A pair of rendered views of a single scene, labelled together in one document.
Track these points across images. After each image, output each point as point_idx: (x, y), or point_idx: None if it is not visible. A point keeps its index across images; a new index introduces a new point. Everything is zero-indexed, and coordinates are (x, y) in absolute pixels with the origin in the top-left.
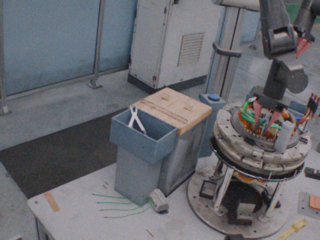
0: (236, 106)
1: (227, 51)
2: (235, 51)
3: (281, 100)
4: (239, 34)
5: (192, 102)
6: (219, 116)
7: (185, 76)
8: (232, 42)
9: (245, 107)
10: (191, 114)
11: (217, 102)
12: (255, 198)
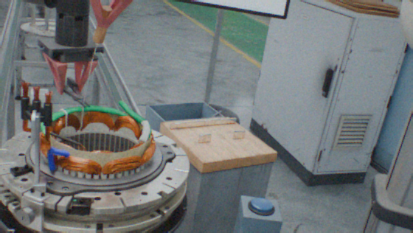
0: (172, 153)
1: (375, 182)
2: (385, 196)
3: (54, 40)
4: (404, 150)
5: (225, 153)
6: (155, 133)
7: None
8: (394, 167)
9: (127, 109)
10: (192, 140)
11: (245, 206)
12: None
